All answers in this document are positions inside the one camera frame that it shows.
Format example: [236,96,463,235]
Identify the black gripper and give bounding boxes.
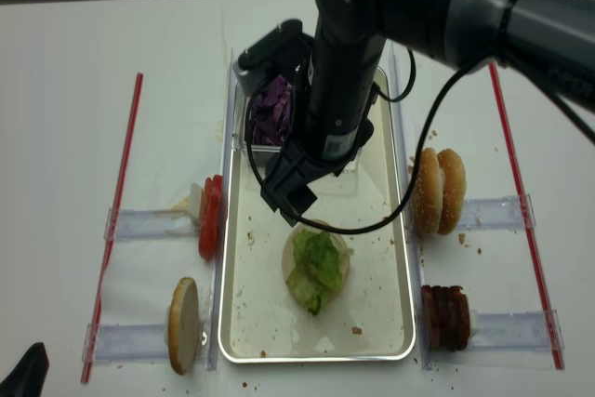
[261,15,386,226]

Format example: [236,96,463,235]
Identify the green lettuce leaves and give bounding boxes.
[284,228,355,317]

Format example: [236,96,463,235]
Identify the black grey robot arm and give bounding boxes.
[240,0,594,224]

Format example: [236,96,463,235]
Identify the red tomato slices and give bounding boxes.
[199,175,223,261]

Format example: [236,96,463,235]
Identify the stack of meat patties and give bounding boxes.
[421,285,471,352]

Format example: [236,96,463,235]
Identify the flat bun bottom on tray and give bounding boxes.
[281,218,351,310]

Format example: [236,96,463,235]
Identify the clear plastic salad box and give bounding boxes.
[231,80,364,175]

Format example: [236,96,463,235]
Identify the purple cabbage shreds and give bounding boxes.
[252,75,293,147]

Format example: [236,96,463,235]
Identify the white metal tray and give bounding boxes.
[218,78,417,364]

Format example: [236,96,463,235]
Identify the sesame bun left half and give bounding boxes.
[412,148,443,234]

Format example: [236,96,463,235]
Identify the sesame bun half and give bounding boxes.
[438,149,467,235]
[412,148,443,234]

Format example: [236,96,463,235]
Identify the upright bun slice left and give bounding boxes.
[167,277,199,376]

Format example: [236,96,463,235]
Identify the clear holder upper left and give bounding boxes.
[113,183,204,241]

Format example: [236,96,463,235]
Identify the clear holder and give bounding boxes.
[466,310,564,352]
[113,183,204,241]
[82,308,170,364]
[456,194,536,231]

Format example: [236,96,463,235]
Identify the sesame bun right half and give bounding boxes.
[438,149,467,235]

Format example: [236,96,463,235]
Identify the left red straw strip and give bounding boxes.
[80,73,144,385]

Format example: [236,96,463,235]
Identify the red straw strip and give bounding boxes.
[488,63,565,371]
[80,73,144,385]

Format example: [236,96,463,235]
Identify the clear holder upper right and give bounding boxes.
[456,194,536,231]

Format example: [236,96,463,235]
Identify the clear holder lower left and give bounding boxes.
[82,308,170,364]

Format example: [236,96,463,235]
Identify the clear holder lower right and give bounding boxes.
[466,310,564,352]

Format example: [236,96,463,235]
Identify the black object bottom left corner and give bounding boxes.
[0,342,49,397]

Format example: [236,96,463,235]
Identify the right red straw strip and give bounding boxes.
[488,63,565,371]

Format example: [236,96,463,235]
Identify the left clear vertical rail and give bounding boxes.
[205,49,237,372]

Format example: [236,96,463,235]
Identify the clear vertical rail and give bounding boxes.
[205,49,237,372]
[389,44,437,372]

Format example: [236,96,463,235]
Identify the right clear vertical rail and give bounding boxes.
[389,44,437,372]

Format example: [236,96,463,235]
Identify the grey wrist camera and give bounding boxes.
[233,19,313,97]

